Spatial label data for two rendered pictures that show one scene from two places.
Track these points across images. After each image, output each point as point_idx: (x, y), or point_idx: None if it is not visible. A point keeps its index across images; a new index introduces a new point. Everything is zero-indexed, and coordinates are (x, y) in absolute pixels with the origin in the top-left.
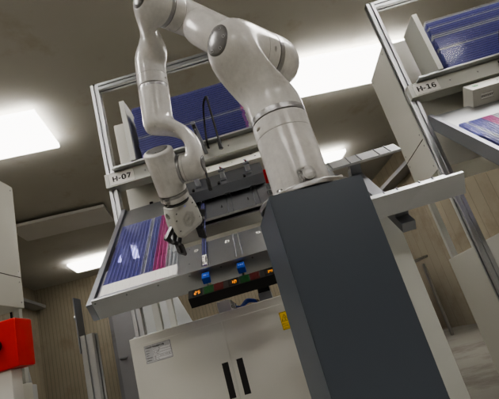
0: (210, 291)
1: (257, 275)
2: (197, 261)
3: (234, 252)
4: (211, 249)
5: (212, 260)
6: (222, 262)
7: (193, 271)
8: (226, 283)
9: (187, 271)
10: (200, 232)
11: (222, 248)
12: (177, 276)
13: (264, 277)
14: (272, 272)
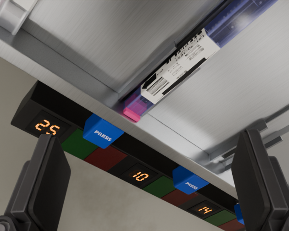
0: (75, 154)
1: (182, 199)
2: (176, 8)
3: (260, 132)
4: None
5: (201, 76)
6: (174, 159)
7: (83, 107)
8: (126, 164)
9: (63, 86)
10: (245, 194)
11: None
12: (15, 64)
13: (181, 208)
14: (200, 215)
